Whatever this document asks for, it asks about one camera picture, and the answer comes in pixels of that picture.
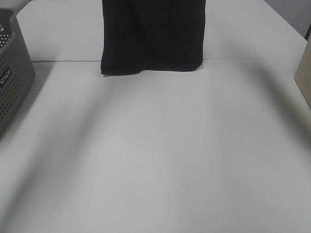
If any beige box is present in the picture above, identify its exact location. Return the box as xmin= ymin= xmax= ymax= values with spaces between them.
xmin=294 ymin=38 xmax=311 ymax=108

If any grey perforated plastic basket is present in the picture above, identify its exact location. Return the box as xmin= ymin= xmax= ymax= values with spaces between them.
xmin=0 ymin=8 xmax=35 ymax=134

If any dark grey towel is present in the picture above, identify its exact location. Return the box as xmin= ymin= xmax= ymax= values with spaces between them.
xmin=101 ymin=0 xmax=206 ymax=76

